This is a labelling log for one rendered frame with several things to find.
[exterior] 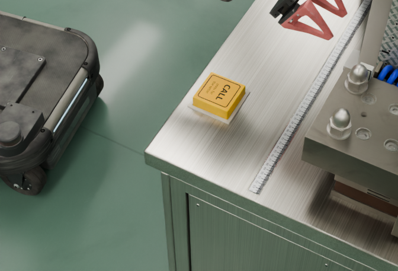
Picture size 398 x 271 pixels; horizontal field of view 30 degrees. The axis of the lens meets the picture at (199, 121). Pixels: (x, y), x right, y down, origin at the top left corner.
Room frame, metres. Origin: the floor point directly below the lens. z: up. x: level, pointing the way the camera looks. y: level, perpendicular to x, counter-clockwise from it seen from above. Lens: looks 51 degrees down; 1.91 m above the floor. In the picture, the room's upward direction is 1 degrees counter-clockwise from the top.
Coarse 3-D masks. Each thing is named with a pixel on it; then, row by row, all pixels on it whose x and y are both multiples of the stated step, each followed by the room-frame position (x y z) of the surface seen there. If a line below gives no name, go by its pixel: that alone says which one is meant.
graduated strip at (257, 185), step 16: (368, 0) 1.10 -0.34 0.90; (352, 32) 1.01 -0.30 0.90; (336, 48) 0.97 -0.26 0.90; (336, 64) 0.93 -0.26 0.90; (320, 80) 0.89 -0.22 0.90; (304, 96) 0.86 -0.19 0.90; (304, 112) 0.82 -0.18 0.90; (288, 128) 0.78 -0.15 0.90; (288, 144) 0.75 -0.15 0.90; (272, 160) 0.72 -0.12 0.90; (256, 176) 0.69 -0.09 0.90; (256, 192) 0.65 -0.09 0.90
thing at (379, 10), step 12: (384, 0) 0.90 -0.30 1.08; (372, 12) 0.91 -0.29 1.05; (384, 12) 0.90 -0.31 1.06; (372, 24) 0.91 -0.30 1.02; (384, 24) 0.90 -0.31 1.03; (372, 36) 0.90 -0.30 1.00; (372, 48) 0.90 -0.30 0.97; (348, 60) 0.93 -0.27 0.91; (360, 60) 0.91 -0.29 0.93; (372, 60) 0.90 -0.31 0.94
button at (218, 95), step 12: (204, 84) 0.87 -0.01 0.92; (216, 84) 0.87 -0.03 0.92; (228, 84) 0.87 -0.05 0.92; (240, 84) 0.86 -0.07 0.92; (204, 96) 0.84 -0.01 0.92; (216, 96) 0.84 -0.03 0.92; (228, 96) 0.84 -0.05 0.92; (240, 96) 0.85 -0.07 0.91; (204, 108) 0.83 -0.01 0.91; (216, 108) 0.81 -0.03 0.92; (228, 108) 0.81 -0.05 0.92
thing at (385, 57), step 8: (392, 8) 0.82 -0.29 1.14; (392, 16) 0.82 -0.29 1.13; (392, 24) 0.81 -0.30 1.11; (384, 32) 0.82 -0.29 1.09; (392, 32) 0.81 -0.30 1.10; (384, 40) 0.82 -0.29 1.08; (392, 40) 0.81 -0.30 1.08; (384, 48) 0.82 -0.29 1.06; (392, 48) 0.81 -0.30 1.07; (384, 56) 0.81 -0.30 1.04; (392, 56) 0.81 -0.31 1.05; (376, 64) 0.82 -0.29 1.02; (384, 64) 0.81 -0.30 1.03; (392, 64) 0.81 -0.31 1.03
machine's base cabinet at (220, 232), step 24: (168, 192) 0.72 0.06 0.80; (192, 192) 0.70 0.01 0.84; (168, 216) 0.72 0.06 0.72; (192, 216) 0.70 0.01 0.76; (216, 216) 0.67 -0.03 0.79; (240, 216) 0.65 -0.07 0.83; (168, 240) 0.72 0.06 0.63; (192, 240) 0.70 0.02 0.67; (216, 240) 0.67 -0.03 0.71; (240, 240) 0.65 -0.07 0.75; (264, 240) 0.63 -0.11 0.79; (288, 240) 0.61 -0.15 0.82; (192, 264) 0.70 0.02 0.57; (216, 264) 0.67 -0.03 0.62; (240, 264) 0.65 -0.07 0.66; (264, 264) 0.63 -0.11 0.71; (288, 264) 0.60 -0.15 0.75; (312, 264) 0.58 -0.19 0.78; (336, 264) 0.57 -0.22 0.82; (360, 264) 0.55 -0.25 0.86
